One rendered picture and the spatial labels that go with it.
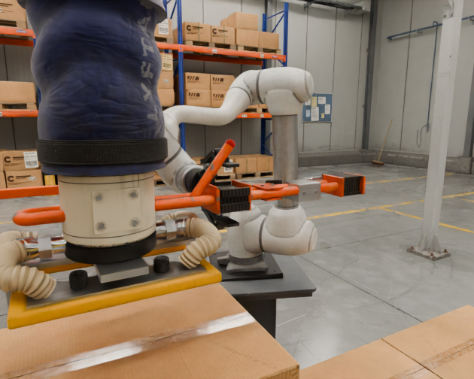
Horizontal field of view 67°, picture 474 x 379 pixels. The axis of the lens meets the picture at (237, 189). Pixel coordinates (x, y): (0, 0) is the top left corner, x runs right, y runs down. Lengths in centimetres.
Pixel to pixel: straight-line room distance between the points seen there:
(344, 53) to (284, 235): 1138
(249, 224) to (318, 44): 1068
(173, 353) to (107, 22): 62
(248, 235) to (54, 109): 107
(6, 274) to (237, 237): 107
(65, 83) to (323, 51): 1160
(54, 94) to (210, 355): 56
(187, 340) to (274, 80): 95
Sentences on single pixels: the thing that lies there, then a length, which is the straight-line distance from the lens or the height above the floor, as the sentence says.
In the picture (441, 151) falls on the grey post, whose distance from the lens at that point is 421.
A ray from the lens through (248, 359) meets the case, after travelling 79.
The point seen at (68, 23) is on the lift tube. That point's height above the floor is 155.
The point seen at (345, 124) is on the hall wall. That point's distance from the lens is 1263.
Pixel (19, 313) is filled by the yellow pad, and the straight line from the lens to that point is 64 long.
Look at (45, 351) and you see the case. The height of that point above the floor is 95.
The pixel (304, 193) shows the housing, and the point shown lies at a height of 124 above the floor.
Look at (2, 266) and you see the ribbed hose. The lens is 65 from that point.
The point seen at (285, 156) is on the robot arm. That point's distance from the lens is 142.
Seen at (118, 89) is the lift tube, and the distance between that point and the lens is 61.
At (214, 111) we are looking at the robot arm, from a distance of 126.
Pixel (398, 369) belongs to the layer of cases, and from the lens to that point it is 154.
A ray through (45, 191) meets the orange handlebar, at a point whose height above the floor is 125.
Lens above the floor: 141
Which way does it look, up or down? 11 degrees down
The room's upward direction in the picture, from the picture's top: straight up
